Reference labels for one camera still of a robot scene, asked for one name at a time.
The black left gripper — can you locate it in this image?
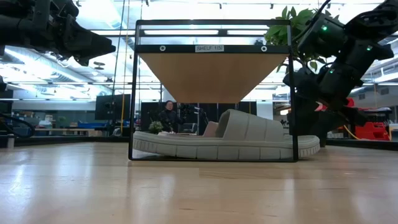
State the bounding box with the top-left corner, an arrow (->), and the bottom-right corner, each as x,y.
62,14 -> 116,67

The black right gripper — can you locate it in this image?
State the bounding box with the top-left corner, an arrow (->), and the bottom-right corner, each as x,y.
282,63 -> 331,108

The grey rubber slide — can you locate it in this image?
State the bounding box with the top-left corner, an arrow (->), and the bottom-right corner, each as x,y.
132,108 -> 321,161

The pink rubber slide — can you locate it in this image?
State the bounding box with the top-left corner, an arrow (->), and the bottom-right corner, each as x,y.
202,121 -> 220,138

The green plant in black pot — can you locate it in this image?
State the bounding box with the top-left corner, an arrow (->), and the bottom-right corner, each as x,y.
264,6 -> 328,147

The black monitor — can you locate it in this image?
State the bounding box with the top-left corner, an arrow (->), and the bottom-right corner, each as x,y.
95,94 -> 132,121

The red utility cart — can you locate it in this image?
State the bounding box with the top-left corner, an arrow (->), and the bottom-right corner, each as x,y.
315,98 -> 393,141

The black room partition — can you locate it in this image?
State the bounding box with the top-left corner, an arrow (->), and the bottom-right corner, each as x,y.
140,101 -> 257,132

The small green potted plant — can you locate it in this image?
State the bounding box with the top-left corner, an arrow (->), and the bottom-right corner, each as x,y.
148,120 -> 164,135

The person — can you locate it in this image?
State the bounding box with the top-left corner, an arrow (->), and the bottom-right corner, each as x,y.
157,100 -> 185,133

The background wooden table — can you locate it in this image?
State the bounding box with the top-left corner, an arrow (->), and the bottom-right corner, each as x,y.
157,131 -> 205,137

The curved yellow cable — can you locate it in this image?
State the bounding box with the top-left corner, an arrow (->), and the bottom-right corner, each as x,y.
343,124 -> 362,141

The wooden shelf black metal frame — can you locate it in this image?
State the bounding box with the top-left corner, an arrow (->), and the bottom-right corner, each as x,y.
128,19 -> 299,162

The thick black cable loop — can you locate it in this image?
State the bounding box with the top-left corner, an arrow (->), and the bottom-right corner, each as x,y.
0,111 -> 36,138

